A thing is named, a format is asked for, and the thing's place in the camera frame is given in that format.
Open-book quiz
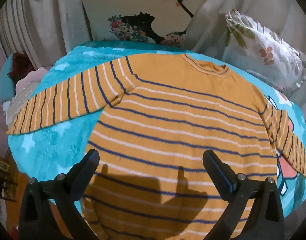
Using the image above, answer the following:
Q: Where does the pleated beige curtain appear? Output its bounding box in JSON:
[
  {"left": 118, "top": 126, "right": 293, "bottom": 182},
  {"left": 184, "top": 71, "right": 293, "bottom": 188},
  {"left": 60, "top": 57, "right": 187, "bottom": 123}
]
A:
[{"left": 0, "top": 0, "right": 34, "bottom": 60}]

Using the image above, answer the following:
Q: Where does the turquoise pillow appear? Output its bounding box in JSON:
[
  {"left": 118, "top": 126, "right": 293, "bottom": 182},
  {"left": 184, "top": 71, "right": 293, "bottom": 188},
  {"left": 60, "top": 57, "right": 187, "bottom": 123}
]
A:
[{"left": 0, "top": 54, "right": 16, "bottom": 103}]

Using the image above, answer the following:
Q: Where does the dark red cloth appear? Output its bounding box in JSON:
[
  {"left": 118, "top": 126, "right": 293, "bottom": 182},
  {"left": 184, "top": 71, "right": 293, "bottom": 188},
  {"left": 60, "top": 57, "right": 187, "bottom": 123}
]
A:
[{"left": 8, "top": 52, "right": 35, "bottom": 85}]

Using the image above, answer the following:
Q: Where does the pink cushion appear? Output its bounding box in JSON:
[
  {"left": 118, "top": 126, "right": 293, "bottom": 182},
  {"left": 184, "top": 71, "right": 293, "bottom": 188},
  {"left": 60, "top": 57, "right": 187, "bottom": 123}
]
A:
[{"left": 15, "top": 65, "right": 53, "bottom": 98}]

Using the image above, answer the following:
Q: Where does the turquoise star blanket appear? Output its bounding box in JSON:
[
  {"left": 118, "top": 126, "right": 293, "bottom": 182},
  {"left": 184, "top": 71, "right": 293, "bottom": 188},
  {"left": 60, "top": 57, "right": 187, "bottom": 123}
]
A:
[{"left": 7, "top": 40, "right": 306, "bottom": 220}]

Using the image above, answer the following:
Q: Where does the orange striped sweater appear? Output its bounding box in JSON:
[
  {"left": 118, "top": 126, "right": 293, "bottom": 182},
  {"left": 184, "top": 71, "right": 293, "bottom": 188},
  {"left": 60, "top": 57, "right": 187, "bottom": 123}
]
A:
[{"left": 6, "top": 53, "right": 306, "bottom": 240}]

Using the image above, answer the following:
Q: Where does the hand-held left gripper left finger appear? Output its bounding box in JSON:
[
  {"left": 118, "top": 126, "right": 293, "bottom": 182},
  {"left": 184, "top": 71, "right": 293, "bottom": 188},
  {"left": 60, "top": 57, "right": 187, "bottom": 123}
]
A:
[{"left": 18, "top": 149, "right": 101, "bottom": 240}]

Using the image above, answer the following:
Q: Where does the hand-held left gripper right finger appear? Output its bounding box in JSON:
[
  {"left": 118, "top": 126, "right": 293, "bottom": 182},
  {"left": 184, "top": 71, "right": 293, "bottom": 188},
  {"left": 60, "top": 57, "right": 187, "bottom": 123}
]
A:
[{"left": 202, "top": 149, "right": 285, "bottom": 240}]

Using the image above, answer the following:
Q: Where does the grey polka dot cloth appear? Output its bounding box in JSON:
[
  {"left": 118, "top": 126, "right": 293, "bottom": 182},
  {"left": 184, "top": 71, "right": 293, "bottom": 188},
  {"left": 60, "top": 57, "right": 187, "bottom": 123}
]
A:
[{"left": 3, "top": 85, "right": 41, "bottom": 125}]

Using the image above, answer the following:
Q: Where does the dark wooden rack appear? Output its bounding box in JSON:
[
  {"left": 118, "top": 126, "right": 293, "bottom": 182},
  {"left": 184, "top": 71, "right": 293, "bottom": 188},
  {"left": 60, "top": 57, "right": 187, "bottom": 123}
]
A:
[{"left": 0, "top": 170, "right": 19, "bottom": 203}]

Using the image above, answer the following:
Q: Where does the silhouette print pillow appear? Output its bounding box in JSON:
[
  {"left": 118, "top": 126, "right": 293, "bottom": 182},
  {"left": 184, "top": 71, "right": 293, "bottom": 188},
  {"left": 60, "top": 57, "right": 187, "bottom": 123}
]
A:
[{"left": 76, "top": 0, "right": 212, "bottom": 49}]

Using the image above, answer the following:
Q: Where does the leaf print pillow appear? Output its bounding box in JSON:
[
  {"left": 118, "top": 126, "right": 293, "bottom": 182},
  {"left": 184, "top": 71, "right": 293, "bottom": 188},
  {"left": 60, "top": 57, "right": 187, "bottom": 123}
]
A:
[{"left": 221, "top": 9, "right": 306, "bottom": 93}]

